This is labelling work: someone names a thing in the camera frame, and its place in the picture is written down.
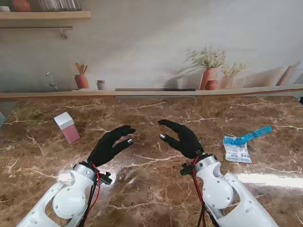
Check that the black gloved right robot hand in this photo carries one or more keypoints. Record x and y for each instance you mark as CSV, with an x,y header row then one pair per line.
x,y
189,144

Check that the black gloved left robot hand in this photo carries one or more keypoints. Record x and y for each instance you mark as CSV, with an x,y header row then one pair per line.
x,y
106,146

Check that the pink seasoning bottle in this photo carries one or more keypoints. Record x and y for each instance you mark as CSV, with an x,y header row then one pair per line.
x,y
72,133

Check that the blue white seasoning bag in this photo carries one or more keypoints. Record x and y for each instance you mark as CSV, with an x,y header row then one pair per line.
x,y
236,151

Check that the white square bottle cap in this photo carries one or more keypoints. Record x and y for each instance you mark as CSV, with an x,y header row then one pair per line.
x,y
63,120

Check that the blue plastic bag clip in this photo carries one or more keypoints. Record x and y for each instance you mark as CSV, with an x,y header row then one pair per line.
x,y
255,133

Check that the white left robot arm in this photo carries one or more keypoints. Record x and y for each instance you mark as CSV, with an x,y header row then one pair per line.
x,y
68,201

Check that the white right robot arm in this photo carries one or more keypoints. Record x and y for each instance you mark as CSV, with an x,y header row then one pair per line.
x,y
217,191

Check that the small round terracotta pot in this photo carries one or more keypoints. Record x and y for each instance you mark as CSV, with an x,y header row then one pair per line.
x,y
211,85

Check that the terracotta utensil pot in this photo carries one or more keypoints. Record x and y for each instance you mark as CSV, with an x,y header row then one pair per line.
x,y
82,81

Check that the terracotta vase with flowers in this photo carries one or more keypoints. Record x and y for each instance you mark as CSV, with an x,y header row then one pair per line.
x,y
208,75

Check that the pale vase with flowers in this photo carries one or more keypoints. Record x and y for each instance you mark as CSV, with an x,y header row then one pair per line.
x,y
228,80

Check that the metal faucet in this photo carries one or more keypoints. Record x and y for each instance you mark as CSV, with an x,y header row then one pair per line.
x,y
52,81

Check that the terracotta jar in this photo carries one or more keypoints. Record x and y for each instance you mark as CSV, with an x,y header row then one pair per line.
x,y
22,5

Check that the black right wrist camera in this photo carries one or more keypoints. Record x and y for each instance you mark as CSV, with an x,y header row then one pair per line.
x,y
187,169

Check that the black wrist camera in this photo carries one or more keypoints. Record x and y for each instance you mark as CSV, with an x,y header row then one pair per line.
x,y
187,169
105,178

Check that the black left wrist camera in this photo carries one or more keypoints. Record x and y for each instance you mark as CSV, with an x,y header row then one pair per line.
x,y
105,178

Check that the metal hanging rail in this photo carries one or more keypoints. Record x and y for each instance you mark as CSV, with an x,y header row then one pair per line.
x,y
35,28

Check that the wooden wall shelf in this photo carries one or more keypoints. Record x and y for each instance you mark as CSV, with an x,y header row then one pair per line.
x,y
47,15

